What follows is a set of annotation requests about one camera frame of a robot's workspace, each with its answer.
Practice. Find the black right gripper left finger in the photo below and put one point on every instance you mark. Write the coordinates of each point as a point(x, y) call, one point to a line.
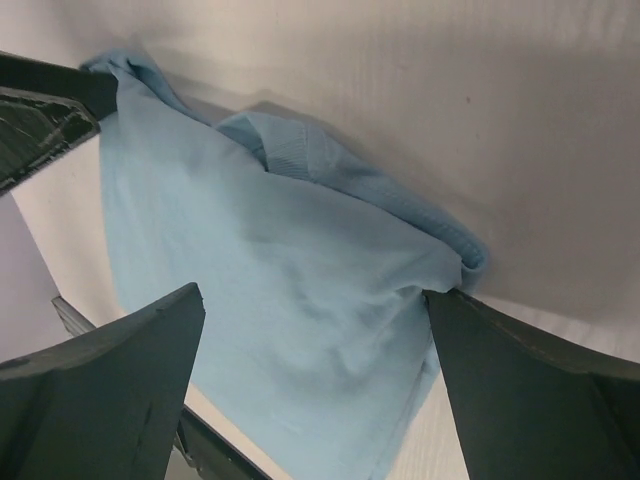
point(105, 404)

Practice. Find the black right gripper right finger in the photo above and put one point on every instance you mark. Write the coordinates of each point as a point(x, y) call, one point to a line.
point(528, 404)

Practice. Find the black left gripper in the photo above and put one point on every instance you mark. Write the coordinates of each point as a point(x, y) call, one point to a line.
point(44, 115)

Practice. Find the light blue printed t-shirt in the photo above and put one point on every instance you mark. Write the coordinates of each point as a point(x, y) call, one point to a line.
point(311, 263)

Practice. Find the left aluminium frame post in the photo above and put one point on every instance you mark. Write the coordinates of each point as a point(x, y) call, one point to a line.
point(73, 321)

